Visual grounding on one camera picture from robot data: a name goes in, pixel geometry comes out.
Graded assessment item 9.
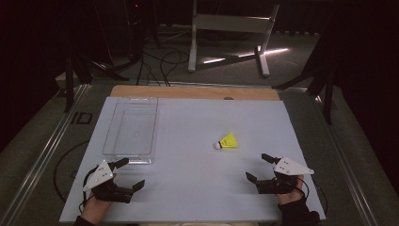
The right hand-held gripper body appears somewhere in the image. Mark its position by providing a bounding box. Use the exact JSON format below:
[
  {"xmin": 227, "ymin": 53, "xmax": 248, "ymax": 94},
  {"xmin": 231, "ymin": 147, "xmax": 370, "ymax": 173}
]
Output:
[{"xmin": 254, "ymin": 156, "xmax": 315, "ymax": 196}]

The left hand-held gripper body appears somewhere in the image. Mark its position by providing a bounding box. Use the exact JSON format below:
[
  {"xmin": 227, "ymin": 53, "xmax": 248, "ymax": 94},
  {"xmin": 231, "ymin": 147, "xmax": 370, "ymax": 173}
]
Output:
[{"xmin": 82, "ymin": 159, "xmax": 136, "ymax": 204}]

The clear plastic container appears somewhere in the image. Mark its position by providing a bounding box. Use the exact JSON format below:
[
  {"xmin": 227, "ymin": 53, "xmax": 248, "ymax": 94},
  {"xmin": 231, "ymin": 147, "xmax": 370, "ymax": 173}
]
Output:
[{"xmin": 102, "ymin": 96, "xmax": 159, "ymax": 166}]

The yellow shuttlecock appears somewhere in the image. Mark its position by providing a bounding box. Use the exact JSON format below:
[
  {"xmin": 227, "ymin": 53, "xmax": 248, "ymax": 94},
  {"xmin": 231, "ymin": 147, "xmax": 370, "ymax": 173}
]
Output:
[{"xmin": 214, "ymin": 132, "xmax": 240, "ymax": 151}]

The person's right hand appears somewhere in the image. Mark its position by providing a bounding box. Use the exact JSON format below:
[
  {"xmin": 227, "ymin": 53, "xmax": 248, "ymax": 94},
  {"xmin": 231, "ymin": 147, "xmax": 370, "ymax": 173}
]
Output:
[{"xmin": 276, "ymin": 176, "xmax": 306, "ymax": 206}]

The person's left hand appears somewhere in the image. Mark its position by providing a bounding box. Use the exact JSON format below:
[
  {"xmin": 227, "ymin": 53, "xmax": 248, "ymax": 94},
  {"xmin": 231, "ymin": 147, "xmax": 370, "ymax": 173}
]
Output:
[{"xmin": 81, "ymin": 191, "xmax": 115, "ymax": 224}]

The black tripod stand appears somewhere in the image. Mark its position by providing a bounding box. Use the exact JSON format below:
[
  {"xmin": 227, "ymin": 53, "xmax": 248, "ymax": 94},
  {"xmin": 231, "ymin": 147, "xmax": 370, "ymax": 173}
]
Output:
[
  {"xmin": 272, "ymin": 27, "xmax": 338, "ymax": 126},
  {"xmin": 63, "ymin": 51, "xmax": 130, "ymax": 114}
]

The white metal stand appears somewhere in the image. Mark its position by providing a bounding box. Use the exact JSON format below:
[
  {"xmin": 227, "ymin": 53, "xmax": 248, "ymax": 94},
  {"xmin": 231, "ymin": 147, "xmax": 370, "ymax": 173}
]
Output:
[{"xmin": 187, "ymin": 0, "xmax": 281, "ymax": 78}]

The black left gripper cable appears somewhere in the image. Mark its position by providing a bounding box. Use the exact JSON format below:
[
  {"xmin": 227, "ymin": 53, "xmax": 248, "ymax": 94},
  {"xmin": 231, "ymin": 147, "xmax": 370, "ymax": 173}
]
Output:
[{"xmin": 53, "ymin": 140, "xmax": 95, "ymax": 212}]

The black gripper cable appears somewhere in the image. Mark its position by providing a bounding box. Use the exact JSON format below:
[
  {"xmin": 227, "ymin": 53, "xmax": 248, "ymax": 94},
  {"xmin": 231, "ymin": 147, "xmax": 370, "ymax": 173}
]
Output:
[
  {"xmin": 53, "ymin": 140, "xmax": 95, "ymax": 212},
  {"xmin": 294, "ymin": 178, "xmax": 329, "ymax": 218}
]

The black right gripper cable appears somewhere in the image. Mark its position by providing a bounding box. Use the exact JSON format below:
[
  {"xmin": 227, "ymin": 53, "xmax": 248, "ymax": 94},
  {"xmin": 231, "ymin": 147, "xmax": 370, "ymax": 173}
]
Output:
[{"xmin": 294, "ymin": 178, "xmax": 329, "ymax": 218}]

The aluminium floor rail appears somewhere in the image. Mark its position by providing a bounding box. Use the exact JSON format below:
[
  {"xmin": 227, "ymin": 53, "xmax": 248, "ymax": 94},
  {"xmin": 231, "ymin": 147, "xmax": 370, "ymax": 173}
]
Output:
[
  {"xmin": 0, "ymin": 84, "xmax": 89, "ymax": 226},
  {"xmin": 314, "ymin": 95, "xmax": 379, "ymax": 226}
]

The black floor cable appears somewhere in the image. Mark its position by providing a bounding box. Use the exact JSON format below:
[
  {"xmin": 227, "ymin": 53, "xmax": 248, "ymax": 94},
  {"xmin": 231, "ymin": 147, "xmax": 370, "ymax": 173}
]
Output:
[{"xmin": 136, "ymin": 49, "xmax": 190, "ymax": 88}]

